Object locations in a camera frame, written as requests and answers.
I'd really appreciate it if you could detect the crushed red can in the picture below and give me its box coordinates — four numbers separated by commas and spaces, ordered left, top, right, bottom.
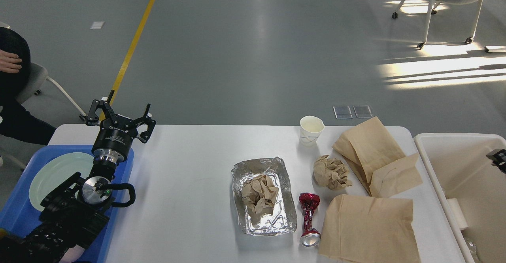
299, 193, 321, 247

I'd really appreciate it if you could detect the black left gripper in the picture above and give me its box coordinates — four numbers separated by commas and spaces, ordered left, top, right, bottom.
86, 89, 157, 163

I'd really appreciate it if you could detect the metal floor socket plate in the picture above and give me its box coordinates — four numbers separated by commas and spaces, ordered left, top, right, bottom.
333, 105, 374, 119

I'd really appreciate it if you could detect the crumpled brown paper in tray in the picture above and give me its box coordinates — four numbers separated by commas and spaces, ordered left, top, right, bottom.
242, 174, 279, 215

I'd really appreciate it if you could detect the light green plate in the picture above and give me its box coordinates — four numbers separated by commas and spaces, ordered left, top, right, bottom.
28, 152, 94, 212

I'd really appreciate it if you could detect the seated person in black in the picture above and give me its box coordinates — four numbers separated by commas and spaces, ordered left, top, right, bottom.
0, 27, 56, 145

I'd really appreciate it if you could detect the brown paper ball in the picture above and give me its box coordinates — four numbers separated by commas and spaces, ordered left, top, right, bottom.
313, 155, 353, 191

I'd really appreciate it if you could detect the blue plastic tray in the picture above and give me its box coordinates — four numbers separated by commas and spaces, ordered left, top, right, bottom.
1, 145, 133, 263

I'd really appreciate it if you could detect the brown paper bag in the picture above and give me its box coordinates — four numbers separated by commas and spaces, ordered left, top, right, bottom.
318, 194, 421, 263
332, 117, 423, 198

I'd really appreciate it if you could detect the pink mug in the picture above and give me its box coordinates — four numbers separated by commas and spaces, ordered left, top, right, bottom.
59, 245, 85, 263

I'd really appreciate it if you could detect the white paper cup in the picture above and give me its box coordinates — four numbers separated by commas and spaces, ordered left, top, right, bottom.
299, 115, 325, 147
447, 198, 469, 231

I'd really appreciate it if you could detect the front brown paper bag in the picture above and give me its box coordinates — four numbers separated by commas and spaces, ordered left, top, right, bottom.
318, 194, 421, 263

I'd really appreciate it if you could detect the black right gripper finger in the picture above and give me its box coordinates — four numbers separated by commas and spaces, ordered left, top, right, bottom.
486, 148, 506, 173

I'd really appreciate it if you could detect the person's left hand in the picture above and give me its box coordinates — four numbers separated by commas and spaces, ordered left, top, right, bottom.
0, 50, 22, 74

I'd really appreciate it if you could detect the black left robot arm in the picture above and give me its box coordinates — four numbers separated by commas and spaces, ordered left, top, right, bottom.
1, 90, 157, 263

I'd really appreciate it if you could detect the aluminium foil tray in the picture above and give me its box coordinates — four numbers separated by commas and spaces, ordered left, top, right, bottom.
231, 157, 297, 236

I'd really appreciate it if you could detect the rear brown paper bag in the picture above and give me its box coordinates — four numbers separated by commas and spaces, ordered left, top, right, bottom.
332, 117, 423, 198

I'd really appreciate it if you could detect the white plastic bin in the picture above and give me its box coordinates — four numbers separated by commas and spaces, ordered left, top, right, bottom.
414, 133, 506, 263

